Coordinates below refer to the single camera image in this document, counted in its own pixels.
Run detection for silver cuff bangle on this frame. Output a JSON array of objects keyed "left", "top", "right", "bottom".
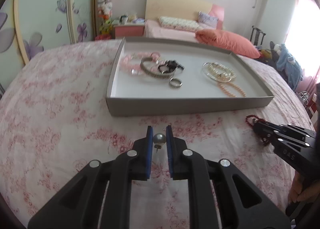
[{"left": 140, "top": 57, "right": 172, "bottom": 79}]

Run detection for folded coral quilt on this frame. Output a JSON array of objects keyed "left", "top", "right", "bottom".
[{"left": 195, "top": 29, "right": 260, "bottom": 59}]

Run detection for thin silver bangle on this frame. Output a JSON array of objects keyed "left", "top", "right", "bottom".
[{"left": 202, "top": 62, "right": 236, "bottom": 83}]

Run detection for pink white nightstand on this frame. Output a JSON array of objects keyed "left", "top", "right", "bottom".
[{"left": 112, "top": 24, "right": 145, "bottom": 39}]

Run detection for floral white pillow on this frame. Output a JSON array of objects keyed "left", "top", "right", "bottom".
[{"left": 158, "top": 16, "right": 202, "bottom": 32}]

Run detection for pink window curtain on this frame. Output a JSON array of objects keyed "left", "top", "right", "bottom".
[{"left": 285, "top": 0, "right": 319, "bottom": 96}]

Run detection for grey cardboard tray box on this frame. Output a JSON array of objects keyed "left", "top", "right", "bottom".
[{"left": 106, "top": 37, "right": 274, "bottom": 117}]

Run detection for blue plush garment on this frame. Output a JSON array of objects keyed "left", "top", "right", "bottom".
[{"left": 276, "top": 44, "right": 303, "bottom": 92}]

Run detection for floral sliding wardrobe doors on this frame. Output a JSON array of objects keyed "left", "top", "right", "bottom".
[{"left": 1, "top": 0, "right": 95, "bottom": 93}]

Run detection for pink floral bed sheet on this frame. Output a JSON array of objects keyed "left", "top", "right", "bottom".
[{"left": 1, "top": 40, "right": 313, "bottom": 225}]

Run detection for pink bed with headboard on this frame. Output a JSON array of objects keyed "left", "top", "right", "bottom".
[{"left": 144, "top": 0, "right": 225, "bottom": 43}]

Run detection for black bead bracelet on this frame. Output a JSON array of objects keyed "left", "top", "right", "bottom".
[{"left": 158, "top": 59, "right": 186, "bottom": 75}]

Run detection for small pink pearl bracelet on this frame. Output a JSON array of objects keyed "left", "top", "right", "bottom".
[{"left": 216, "top": 80, "right": 247, "bottom": 99}]

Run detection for purple small pillow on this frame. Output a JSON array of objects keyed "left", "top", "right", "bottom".
[{"left": 198, "top": 11, "right": 219, "bottom": 29}]

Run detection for silver ring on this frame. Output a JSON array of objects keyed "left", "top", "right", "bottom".
[{"left": 168, "top": 77, "right": 183, "bottom": 90}]

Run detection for dark wooden chair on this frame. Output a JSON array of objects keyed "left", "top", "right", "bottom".
[{"left": 250, "top": 26, "right": 266, "bottom": 46}]

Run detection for plush toy display tube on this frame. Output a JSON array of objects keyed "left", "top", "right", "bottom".
[{"left": 96, "top": 0, "right": 113, "bottom": 37}]

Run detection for pink charm bead bracelet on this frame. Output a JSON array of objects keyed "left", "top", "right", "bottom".
[{"left": 120, "top": 51, "right": 161, "bottom": 76}]

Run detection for dark red bead necklace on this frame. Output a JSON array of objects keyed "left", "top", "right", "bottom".
[{"left": 245, "top": 114, "right": 273, "bottom": 146}]

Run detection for right hand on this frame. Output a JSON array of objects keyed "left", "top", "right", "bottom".
[{"left": 287, "top": 171, "right": 320, "bottom": 204}]

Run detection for white pearl bracelet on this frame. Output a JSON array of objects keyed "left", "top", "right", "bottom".
[{"left": 206, "top": 62, "right": 235, "bottom": 81}]

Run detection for large pearl earring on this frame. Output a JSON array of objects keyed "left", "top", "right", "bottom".
[{"left": 153, "top": 133, "right": 167, "bottom": 152}]

